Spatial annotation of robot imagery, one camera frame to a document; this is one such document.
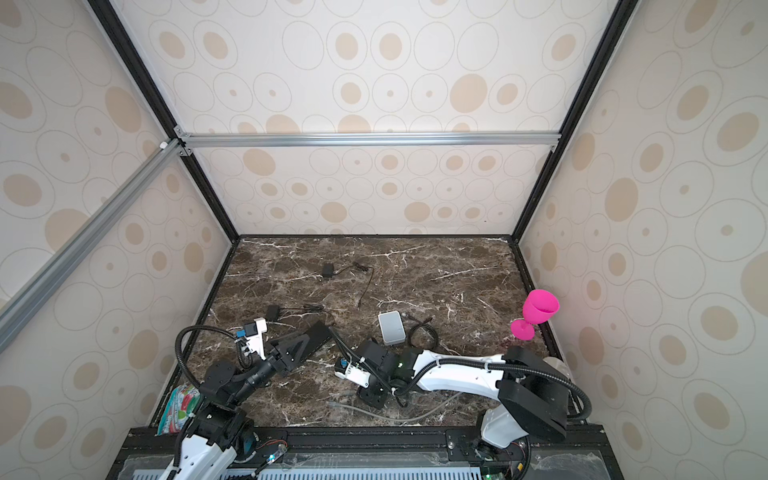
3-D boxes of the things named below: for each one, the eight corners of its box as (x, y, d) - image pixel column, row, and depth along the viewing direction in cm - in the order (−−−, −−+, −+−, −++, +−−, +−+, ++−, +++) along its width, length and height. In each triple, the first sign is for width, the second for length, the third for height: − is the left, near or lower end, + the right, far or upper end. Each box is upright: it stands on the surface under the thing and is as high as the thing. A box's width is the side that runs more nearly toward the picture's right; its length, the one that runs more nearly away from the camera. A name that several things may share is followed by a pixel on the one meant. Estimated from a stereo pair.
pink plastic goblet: (513, 339, 95) (533, 312, 82) (507, 317, 100) (525, 289, 87) (539, 339, 95) (562, 312, 82) (531, 317, 100) (552, 289, 87)
